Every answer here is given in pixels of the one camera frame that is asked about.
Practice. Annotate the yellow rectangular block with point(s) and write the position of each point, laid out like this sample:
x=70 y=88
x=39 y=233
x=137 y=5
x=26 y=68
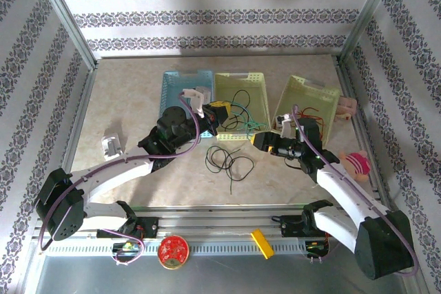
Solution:
x=262 y=243

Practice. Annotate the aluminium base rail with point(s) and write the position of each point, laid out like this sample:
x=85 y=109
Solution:
x=220 y=221

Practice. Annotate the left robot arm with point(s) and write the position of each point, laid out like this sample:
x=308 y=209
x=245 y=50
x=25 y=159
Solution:
x=113 y=173

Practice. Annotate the blue plastic basket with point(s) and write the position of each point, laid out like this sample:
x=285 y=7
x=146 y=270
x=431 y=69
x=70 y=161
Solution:
x=172 y=91

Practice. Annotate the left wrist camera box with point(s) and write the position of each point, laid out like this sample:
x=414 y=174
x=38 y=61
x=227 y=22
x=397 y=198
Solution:
x=200 y=99

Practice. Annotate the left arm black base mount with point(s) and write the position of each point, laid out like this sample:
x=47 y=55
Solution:
x=150 y=227

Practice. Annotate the aluminium side rail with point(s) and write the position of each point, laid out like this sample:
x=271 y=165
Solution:
x=364 y=135
x=80 y=115

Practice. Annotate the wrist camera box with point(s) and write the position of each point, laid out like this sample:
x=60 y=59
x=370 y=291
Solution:
x=286 y=127
x=200 y=99

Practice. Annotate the small white plastic bracket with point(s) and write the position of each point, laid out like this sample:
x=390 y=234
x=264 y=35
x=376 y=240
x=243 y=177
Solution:
x=112 y=146

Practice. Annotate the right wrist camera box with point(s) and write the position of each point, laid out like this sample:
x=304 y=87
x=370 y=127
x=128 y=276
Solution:
x=286 y=127

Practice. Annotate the round red tin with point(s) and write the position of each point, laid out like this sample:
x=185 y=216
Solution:
x=173 y=251

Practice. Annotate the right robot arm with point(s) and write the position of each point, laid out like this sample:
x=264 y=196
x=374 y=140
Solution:
x=379 y=246

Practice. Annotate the cartoon face plush doll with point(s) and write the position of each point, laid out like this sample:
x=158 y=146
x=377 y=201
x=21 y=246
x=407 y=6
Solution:
x=356 y=166

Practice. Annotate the aluminium frame post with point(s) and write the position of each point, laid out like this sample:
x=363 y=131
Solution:
x=69 y=22
x=365 y=15

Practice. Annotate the small electronics board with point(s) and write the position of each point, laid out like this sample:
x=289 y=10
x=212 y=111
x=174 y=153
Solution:
x=127 y=247
x=317 y=248

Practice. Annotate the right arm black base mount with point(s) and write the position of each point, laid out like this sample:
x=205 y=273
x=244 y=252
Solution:
x=293 y=227

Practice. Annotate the pale yellow plastic basket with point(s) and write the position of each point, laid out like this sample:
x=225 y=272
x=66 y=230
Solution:
x=255 y=97
x=310 y=94

